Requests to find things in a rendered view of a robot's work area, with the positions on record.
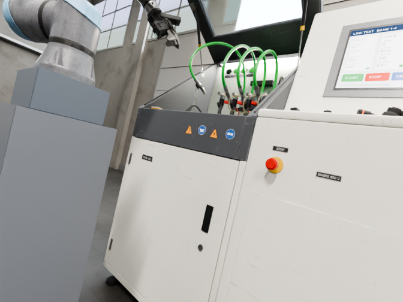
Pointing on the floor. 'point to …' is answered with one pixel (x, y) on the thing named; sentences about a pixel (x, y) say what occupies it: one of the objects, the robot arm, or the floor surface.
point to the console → (321, 192)
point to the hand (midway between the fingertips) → (179, 44)
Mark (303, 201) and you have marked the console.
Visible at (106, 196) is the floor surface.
